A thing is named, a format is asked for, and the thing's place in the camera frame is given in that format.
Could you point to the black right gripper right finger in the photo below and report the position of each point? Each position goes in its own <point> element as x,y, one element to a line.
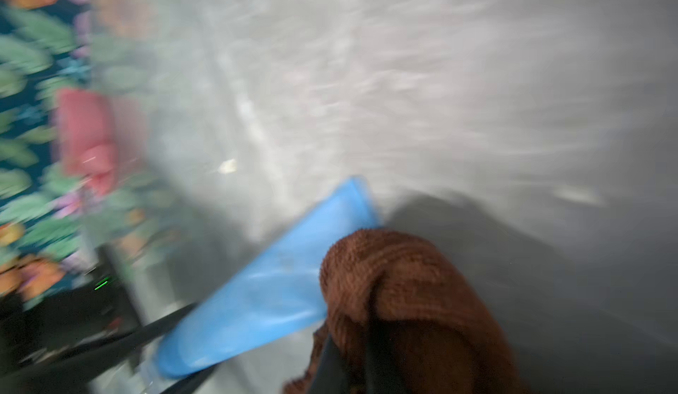
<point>381,373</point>

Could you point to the pink round object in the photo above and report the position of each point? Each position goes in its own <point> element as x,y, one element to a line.
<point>100,138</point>

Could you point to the brown cloth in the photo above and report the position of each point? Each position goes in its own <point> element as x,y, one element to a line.
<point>442,337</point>

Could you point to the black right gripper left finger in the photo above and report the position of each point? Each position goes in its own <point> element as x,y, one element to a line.
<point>331,376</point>

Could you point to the blue toothpaste tube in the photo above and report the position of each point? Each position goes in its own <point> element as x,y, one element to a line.
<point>275,295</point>

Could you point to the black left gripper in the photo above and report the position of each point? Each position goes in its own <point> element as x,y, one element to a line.
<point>86,319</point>

